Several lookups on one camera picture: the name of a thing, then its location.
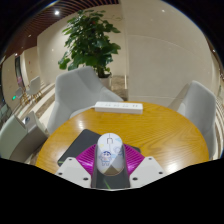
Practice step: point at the white cartoon-print computer mouse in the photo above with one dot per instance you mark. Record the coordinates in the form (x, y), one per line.
(110, 153)

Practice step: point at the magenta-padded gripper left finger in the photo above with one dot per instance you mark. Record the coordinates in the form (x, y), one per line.
(75, 170)

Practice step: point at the black mouse pad green lines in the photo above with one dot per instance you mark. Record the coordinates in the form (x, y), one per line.
(79, 143)

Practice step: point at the small white chair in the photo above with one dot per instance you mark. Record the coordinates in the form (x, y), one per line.
(34, 86)

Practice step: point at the green leafy potted plant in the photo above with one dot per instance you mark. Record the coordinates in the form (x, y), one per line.
(90, 41)

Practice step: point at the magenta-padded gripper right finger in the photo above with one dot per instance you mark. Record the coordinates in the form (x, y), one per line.
(146, 169)

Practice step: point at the light grey armchair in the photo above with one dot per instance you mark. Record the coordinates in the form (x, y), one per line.
(75, 93)
(200, 110)
(15, 140)

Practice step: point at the white power strip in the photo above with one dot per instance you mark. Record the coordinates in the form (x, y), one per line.
(118, 107)

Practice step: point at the white plant pot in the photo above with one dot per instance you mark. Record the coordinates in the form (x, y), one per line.
(105, 81)

